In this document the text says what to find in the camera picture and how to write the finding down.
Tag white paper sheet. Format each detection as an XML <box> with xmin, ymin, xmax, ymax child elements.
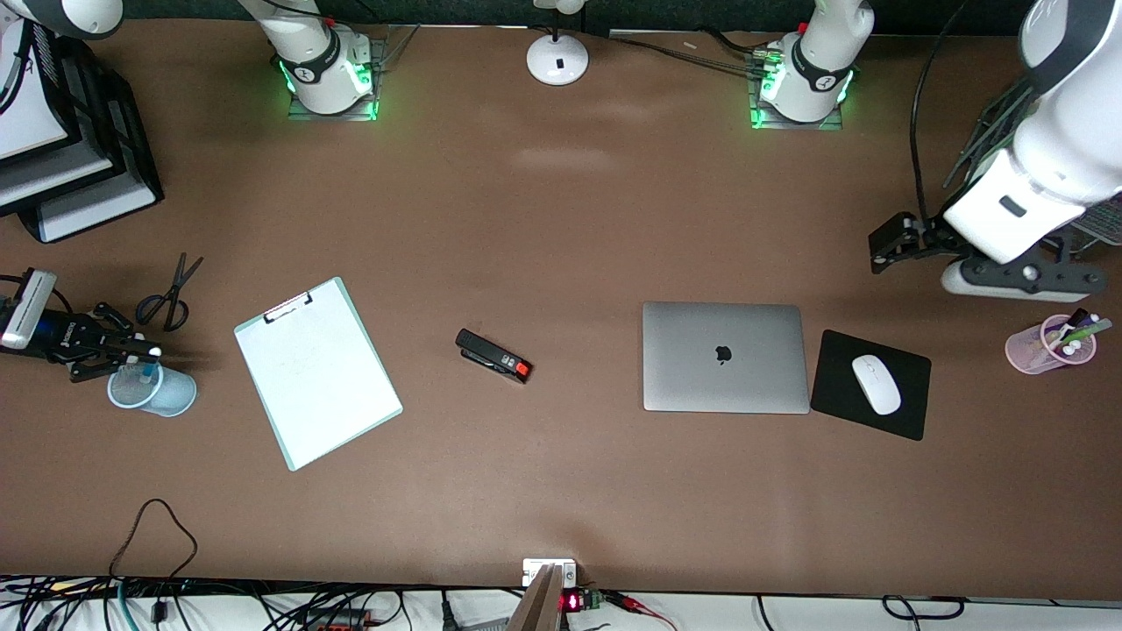
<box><xmin>0</xmin><ymin>39</ymin><xmax>71</xmax><ymax>160</ymax></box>

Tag black cables to arm base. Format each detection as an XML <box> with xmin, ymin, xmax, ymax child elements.
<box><xmin>609</xmin><ymin>28</ymin><xmax>765</xmax><ymax>78</ymax></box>

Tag red wire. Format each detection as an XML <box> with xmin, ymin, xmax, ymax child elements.
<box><xmin>605</xmin><ymin>592</ymin><xmax>678</xmax><ymax>631</ymax></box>

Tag mint clipboard with white paper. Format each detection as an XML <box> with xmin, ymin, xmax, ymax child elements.
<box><xmin>234</xmin><ymin>277</ymin><xmax>404</xmax><ymax>472</ymax></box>

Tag black letter tray stack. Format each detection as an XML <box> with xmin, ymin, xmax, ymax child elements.
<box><xmin>0</xmin><ymin>22</ymin><xmax>165</xmax><ymax>245</ymax></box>

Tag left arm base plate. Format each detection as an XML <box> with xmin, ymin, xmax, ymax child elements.
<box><xmin>749</xmin><ymin>44</ymin><xmax>844</xmax><ymax>131</ymax></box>

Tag brown looped cable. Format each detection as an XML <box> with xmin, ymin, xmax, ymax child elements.
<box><xmin>110</xmin><ymin>498</ymin><xmax>199</xmax><ymax>581</ymax></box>

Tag blue mesh pen cup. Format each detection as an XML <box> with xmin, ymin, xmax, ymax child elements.
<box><xmin>107</xmin><ymin>356</ymin><xmax>198</xmax><ymax>418</ymax></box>

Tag black stapler with red end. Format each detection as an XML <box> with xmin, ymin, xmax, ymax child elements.
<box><xmin>455</xmin><ymin>329</ymin><xmax>534</xmax><ymax>385</ymax></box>

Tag tangled black cables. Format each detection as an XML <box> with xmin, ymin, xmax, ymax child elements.
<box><xmin>0</xmin><ymin>574</ymin><xmax>509</xmax><ymax>631</ymax></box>

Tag white computer mouse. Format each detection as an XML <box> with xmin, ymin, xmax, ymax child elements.
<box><xmin>851</xmin><ymin>354</ymin><xmax>903</xmax><ymax>416</ymax></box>

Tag white round lamp base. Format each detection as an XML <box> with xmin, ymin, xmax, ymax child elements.
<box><xmin>526</xmin><ymin>0</ymin><xmax>590</xmax><ymax>87</ymax></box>

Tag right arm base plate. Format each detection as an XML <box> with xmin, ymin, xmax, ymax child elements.
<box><xmin>288</xmin><ymin>26</ymin><xmax>380</xmax><ymax>122</ymax></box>

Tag white socket box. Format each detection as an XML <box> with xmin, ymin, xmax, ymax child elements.
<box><xmin>522</xmin><ymin>558</ymin><xmax>578</xmax><ymax>588</ymax></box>

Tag silver laptop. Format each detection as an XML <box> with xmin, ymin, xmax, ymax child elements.
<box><xmin>643</xmin><ymin>301</ymin><xmax>811</xmax><ymax>415</ymax></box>

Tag pink mesh pen cup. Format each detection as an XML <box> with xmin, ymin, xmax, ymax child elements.
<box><xmin>1005</xmin><ymin>314</ymin><xmax>1098</xmax><ymax>376</ymax></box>

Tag black scissors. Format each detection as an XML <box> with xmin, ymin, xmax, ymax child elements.
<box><xmin>136</xmin><ymin>252</ymin><xmax>204</xmax><ymax>332</ymax></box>

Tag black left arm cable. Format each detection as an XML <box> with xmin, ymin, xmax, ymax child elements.
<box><xmin>908</xmin><ymin>0</ymin><xmax>976</xmax><ymax>230</ymax></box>

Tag grey mounting post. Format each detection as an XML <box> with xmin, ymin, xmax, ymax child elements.
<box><xmin>507</xmin><ymin>564</ymin><xmax>564</xmax><ymax>631</ymax></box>

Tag grey metal mesh tray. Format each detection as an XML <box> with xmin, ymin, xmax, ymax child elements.
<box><xmin>1065</xmin><ymin>193</ymin><xmax>1122</xmax><ymax>248</ymax></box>

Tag black looped cable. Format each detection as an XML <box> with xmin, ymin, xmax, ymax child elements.
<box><xmin>881</xmin><ymin>593</ymin><xmax>967</xmax><ymax>620</ymax></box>

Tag black mouse pad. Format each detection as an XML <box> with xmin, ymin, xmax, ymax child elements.
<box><xmin>810</xmin><ymin>330</ymin><xmax>933</xmax><ymax>442</ymax></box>

